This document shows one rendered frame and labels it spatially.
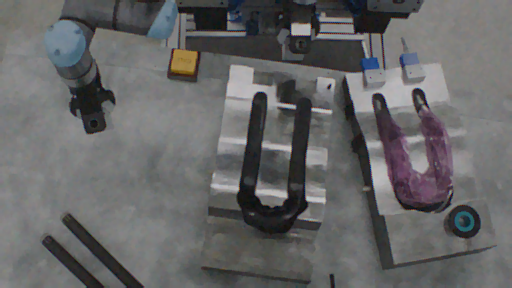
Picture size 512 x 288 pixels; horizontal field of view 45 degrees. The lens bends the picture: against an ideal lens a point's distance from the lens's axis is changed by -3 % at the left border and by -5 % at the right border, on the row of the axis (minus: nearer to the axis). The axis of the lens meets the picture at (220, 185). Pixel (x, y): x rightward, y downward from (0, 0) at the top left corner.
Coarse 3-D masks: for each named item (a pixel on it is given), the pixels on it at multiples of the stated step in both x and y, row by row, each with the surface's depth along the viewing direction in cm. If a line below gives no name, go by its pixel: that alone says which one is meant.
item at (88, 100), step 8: (88, 88) 129; (96, 88) 130; (80, 96) 129; (88, 96) 129; (96, 96) 129; (80, 104) 129; (88, 104) 129; (96, 104) 130; (80, 112) 130; (88, 112) 130; (96, 112) 130; (88, 120) 130; (96, 120) 130; (104, 120) 131; (88, 128) 130; (96, 128) 130; (104, 128) 131
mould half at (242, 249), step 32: (288, 96) 154; (320, 96) 154; (224, 128) 152; (288, 128) 152; (320, 128) 152; (224, 160) 148; (288, 160) 149; (320, 160) 150; (224, 192) 143; (256, 192) 143; (320, 192) 143; (224, 224) 148; (320, 224) 143; (224, 256) 147; (256, 256) 147; (288, 256) 146
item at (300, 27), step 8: (296, 8) 134; (296, 16) 134; (304, 16) 134; (296, 24) 135; (304, 24) 135; (296, 32) 135; (304, 32) 135; (296, 40) 135; (304, 40) 135; (296, 48) 136; (304, 48) 136
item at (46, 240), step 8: (40, 240) 151; (48, 240) 150; (48, 248) 150; (56, 248) 149; (56, 256) 149; (64, 256) 148; (72, 256) 149; (64, 264) 148; (72, 264) 147; (80, 264) 148; (72, 272) 147; (80, 272) 146; (88, 272) 147; (80, 280) 146; (88, 280) 145; (96, 280) 146
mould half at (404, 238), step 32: (352, 96) 157; (384, 96) 157; (448, 96) 158; (416, 128) 152; (448, 128) 151; (384, 160) 149; (416, 160) 149; (384, 192) 149; (384, 224) 145; (416, 224) 143; (384, 256) 148; (416, 256) 141; (448, 256) 147
